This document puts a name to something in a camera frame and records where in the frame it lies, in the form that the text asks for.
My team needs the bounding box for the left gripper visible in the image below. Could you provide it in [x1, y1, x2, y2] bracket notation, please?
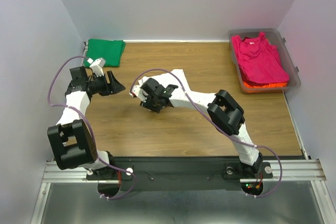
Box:
[87, 71, 126, 97]

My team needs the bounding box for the orange t shirt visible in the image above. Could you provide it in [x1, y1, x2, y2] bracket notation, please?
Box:
[243, 81, 288, 89]

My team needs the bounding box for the white t shirt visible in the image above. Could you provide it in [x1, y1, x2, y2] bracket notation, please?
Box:
[137, 69, 190, 92]

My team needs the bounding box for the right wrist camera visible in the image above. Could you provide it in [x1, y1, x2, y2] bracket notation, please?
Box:
[129, 85, 146, 102]

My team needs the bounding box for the clear plastic bin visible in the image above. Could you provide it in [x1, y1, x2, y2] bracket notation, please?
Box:
[228, 28, 301, 93]

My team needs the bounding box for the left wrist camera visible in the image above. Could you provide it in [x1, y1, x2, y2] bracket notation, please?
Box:
[87, 58, 106, 78]

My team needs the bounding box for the pink t shirt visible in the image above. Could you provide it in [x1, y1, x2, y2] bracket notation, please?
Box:
[232, 31, 290, 85]

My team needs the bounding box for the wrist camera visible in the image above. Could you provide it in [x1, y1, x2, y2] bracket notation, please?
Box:
[129, 85, 146, 102]
[87, 58, 106, 78]

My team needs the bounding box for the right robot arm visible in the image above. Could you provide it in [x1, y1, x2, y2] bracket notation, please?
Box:
[132, 77, 263, 177]

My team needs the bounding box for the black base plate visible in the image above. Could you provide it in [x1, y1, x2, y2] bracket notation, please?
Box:
[52, 156, 274, 193]

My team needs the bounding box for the aluminium rail frame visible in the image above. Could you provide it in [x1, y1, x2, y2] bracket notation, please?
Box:
[30, 41, 336, 224]

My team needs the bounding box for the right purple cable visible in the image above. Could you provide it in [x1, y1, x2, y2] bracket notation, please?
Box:
[130, 68, 283, 198]

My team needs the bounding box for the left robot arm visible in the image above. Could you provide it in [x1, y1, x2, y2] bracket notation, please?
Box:
[47, 66, 125, 179]

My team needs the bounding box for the folded green t shirt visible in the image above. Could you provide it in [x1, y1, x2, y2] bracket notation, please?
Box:
[86, 39, 126, 67]

